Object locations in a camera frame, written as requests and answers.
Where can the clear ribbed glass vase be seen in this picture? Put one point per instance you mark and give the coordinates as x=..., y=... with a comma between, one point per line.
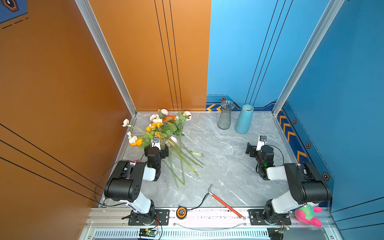
x=225, y=118

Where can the orange black tape measure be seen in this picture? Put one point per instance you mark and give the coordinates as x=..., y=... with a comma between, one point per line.
x=181, y=213

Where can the blue ceramic cylinder vase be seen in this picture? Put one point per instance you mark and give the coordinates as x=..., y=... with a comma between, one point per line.
x=244, y=120

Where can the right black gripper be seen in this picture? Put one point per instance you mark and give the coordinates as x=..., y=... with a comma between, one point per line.
x=252, y=151

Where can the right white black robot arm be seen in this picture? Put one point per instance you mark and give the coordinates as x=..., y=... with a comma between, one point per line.
x=307, y=189

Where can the green circuit board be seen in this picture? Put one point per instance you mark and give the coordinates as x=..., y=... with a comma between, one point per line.
x=148, y=234

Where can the pile of artificial flowers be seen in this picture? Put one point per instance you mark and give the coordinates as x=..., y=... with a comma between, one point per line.
x=169, y=130

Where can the panda plush toy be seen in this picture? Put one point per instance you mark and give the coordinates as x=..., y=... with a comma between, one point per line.
x=306, y=214

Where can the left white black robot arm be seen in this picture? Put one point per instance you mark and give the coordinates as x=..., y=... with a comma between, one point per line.
x=124, y=186

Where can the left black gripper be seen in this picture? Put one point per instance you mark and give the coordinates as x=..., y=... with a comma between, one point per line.
x=163, y=151

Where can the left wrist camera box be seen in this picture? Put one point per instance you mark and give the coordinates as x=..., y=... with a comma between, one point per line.
x=156, y=143

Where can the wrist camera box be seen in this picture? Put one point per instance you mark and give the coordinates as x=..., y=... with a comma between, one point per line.
x=156, y=143
x=262, y=141

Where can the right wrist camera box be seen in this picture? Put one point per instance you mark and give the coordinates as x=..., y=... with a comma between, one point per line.
x=262, y=141

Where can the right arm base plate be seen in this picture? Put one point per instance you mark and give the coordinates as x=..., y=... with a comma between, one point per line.
x=259, y=217

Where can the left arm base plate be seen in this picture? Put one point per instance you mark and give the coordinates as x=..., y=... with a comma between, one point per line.
x=150, y=219

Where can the red handled hammer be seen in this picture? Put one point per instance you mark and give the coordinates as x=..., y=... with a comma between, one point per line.
x=224, y=203

